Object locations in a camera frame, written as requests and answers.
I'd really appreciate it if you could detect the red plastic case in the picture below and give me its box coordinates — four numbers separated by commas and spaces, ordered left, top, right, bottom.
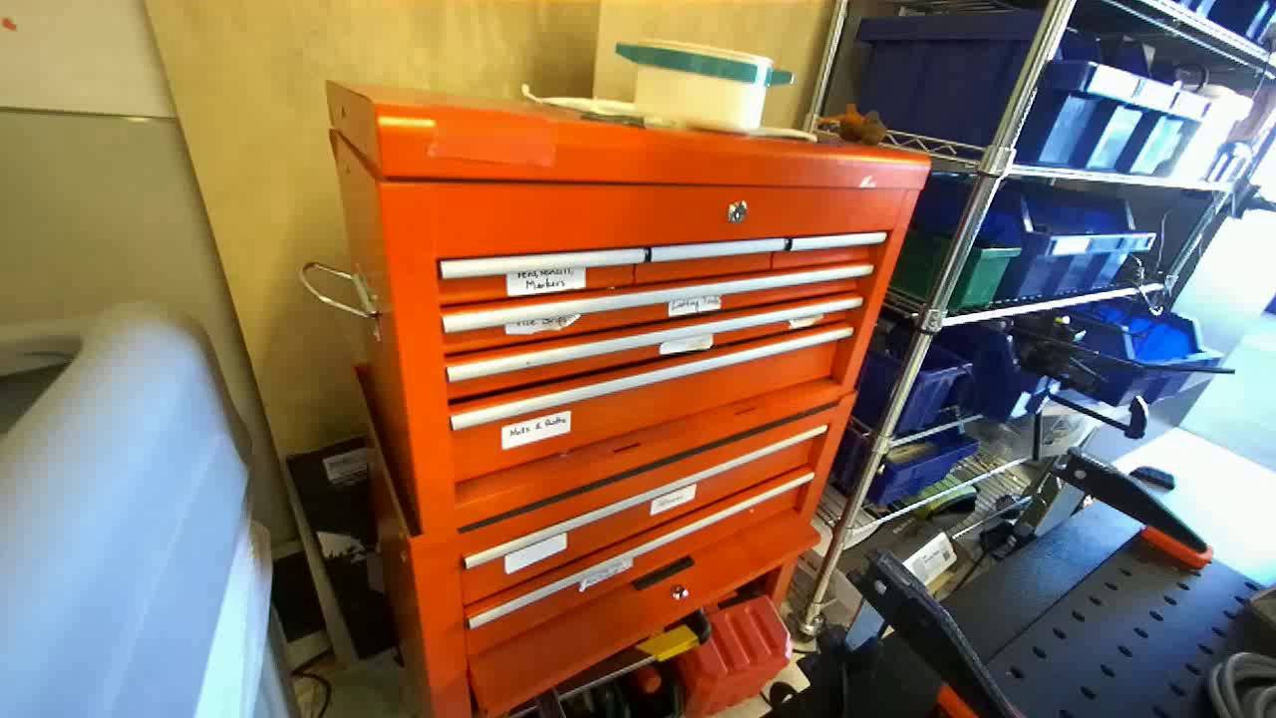
679, 593, 795, 718

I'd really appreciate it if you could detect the white pot with green rim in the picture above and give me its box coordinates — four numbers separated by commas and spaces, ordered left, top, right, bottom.
613, 40, 795, 131

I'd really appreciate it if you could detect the dark blue storage tote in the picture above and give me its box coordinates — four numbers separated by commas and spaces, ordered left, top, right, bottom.
856, 11, 1042, 144

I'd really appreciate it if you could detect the chrome side handle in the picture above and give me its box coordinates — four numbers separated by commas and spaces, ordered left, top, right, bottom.
299, 262, 380, 321

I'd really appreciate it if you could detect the white plastic bin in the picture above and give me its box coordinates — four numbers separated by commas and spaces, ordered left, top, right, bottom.
0, 304, 296, 718

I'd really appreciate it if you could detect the blue bin middle shelf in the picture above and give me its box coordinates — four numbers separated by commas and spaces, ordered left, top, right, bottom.
983, 195, 1158, 304

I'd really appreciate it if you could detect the orange lower tool cabinet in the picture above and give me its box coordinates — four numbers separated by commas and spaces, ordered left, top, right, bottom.
372, 370, 848, 718

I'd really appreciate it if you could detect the blue bin bottom shelf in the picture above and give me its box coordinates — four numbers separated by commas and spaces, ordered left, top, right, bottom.
832, 433, 978, 507

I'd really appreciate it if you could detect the black box on floor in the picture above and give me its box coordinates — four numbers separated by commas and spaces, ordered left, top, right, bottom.
288, 441, 395, 657

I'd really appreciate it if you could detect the black perforated work bench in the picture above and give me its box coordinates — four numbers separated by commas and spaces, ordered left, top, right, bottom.
848, 452, 1276, 718

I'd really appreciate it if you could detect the blue bin right lower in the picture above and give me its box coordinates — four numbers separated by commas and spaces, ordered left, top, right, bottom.
1074, 304, 1227, 405

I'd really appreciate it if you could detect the chrome wire shelving rack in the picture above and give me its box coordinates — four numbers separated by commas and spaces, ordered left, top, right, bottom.
795, 0, 1276, 637

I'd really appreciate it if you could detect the blue bin shelf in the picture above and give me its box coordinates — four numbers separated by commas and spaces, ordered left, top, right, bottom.
1017, 62, 1211, 175
983, 195, 1158, 304
832, 433, 978, 507

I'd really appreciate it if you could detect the white cloth on chest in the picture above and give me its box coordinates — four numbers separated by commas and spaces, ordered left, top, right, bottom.
517, 84, 816, 144

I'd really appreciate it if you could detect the blue bin lower left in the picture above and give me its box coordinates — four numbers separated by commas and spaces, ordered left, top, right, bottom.
855, 327, 1049, 434

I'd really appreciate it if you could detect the green storage bin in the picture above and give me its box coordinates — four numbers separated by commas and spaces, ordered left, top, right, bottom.
892, 230, 1019, 312

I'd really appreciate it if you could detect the blue bin top shelf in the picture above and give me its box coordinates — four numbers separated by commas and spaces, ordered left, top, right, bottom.
1017, 62, 1211, 175

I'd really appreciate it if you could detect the orange upper tool chest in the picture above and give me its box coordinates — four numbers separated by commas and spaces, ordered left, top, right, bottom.
327, 84, 929, 542

